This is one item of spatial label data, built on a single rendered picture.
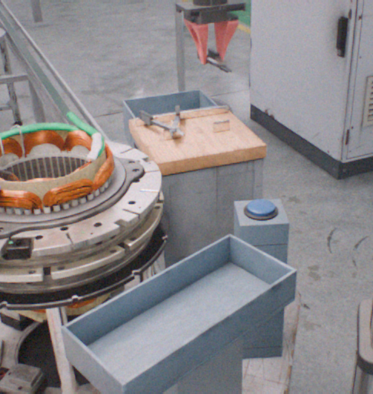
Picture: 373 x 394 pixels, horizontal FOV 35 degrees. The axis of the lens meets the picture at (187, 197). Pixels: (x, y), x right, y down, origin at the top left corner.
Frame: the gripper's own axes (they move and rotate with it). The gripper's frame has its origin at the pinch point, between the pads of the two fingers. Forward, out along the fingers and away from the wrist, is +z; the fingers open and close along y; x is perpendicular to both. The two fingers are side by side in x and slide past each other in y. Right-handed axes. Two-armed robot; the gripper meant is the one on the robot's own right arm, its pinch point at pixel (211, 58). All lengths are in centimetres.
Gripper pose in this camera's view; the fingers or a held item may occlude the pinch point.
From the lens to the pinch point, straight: 103.4
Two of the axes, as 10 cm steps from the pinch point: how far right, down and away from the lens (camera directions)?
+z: 0.5, 8.8, 4.8
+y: -9.5, 1.9, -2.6
